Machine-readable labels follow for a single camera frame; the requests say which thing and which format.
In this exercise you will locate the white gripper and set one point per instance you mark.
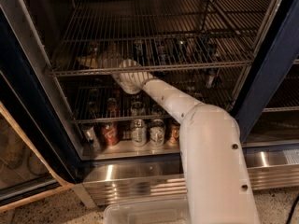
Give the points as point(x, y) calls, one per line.
point(117, 65)

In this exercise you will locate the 7up can shelf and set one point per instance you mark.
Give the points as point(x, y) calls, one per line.
point(93, 48)

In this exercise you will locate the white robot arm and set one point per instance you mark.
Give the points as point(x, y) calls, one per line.
point(216, 176)

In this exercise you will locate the red can second row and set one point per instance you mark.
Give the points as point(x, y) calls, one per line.
point(112, 107)

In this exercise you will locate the dark can second row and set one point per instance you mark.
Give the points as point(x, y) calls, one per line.
point(93, 109)

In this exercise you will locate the pepsi can middle shelf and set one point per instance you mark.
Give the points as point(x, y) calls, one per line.
point(139, 48)

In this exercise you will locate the blue can middle shelf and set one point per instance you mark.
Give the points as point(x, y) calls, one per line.
point(160, 52)

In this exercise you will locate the blue can shelf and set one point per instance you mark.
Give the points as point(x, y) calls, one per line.
point(160, 52)
point(212, 73)

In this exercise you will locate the red cola can front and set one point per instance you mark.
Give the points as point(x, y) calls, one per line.
point(110, 133)

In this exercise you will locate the silver can bottom left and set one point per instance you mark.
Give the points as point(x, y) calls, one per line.
point(90, 135)

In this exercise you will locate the white green can front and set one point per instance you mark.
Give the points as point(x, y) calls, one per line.
point(138, 132)

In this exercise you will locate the green can middle shelf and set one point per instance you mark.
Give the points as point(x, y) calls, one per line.
point(180, 50)

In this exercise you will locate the glass fridge door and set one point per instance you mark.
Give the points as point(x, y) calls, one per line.
point(30, 165)

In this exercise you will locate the orange brown can front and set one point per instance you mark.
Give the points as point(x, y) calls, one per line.
point(174, 128)

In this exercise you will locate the steel fridge kick plate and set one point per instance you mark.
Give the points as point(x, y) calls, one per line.
point(123, 182)

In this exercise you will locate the blue can right shelf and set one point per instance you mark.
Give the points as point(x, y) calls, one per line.
point(212, 73)

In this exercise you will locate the open fridge cabinet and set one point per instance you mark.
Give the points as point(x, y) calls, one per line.
point(265, 107)

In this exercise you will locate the clear plastic bin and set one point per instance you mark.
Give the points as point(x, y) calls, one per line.
point(170, 210)

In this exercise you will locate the middle wire shelf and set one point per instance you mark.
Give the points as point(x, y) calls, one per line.
point(99, 99)

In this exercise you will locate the wire shelf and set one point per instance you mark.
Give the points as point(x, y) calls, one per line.
point(99, 99)
point(231, 24)

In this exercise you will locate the upper wire shelf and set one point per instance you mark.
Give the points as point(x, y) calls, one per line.
point(231, 24)

